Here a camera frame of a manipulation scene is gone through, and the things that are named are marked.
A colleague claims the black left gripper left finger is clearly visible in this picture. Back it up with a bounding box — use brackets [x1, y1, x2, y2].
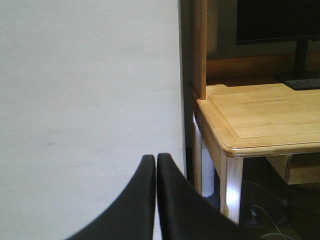
[69, 155, 156, 240]

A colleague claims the black monitor with stand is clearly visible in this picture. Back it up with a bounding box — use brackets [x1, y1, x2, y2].
[236, 0, 320, 91]

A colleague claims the light wooden desk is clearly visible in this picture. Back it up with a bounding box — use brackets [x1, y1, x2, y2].
[190, 0, 320, 222]

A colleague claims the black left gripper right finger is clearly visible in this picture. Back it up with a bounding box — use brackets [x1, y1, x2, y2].
[156, 153, 257, 240]

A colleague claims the wooden keyboard tray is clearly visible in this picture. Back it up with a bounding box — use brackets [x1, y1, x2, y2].
[266, 152, 320, 185]

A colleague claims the white cable under desk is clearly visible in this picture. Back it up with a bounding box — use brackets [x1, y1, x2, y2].
[241, 181, 291, 240]

